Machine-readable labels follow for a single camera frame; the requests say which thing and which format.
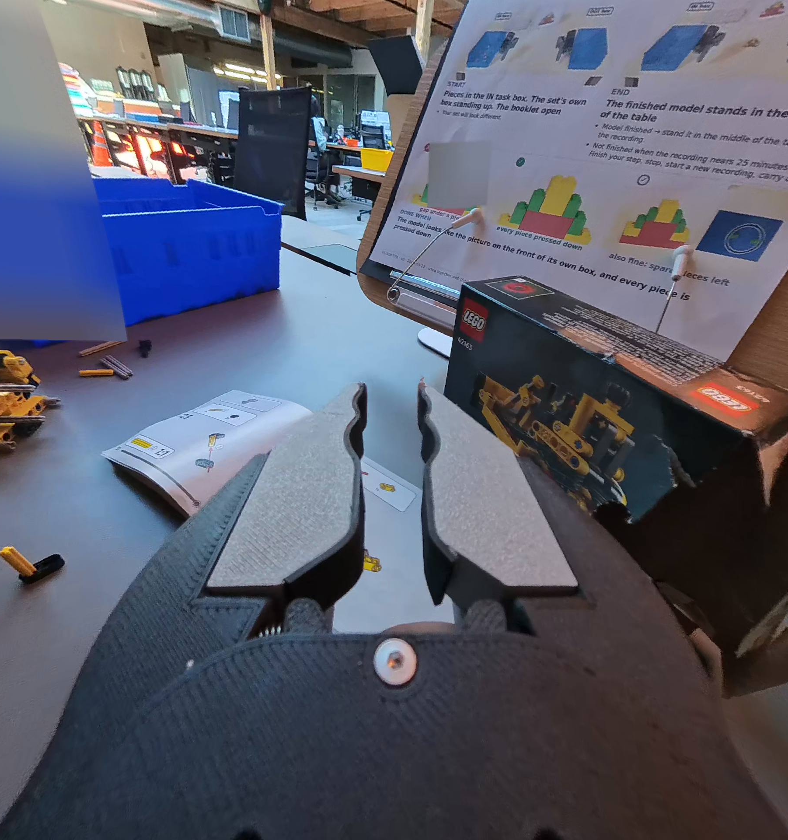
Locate dark lego box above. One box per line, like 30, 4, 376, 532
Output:
443, 276, 788, 698

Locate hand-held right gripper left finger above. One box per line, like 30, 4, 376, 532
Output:
205, 382, 367, 610

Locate printed instruction sheet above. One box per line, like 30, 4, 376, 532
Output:
361, 0, 788, 363

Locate open instruction booklet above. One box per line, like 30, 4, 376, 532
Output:
102, 390, 460, 634

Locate black angled panel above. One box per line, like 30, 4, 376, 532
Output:
367, 35, 425, 97

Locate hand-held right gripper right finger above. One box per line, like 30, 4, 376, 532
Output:
418, 382, 579, 605

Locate black office chair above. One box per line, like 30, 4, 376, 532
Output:
305, 117, 344, 211

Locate wooden document stand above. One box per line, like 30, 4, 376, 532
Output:
356, 0, 788, 395

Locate yellow axle with black connector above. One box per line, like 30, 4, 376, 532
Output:
0, 546, 66, 585

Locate blue plastic bin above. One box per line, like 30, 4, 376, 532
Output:
0, 177, 283, 349

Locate yellow lego bulldozer model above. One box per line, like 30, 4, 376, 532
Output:
0, 350, 60, 454

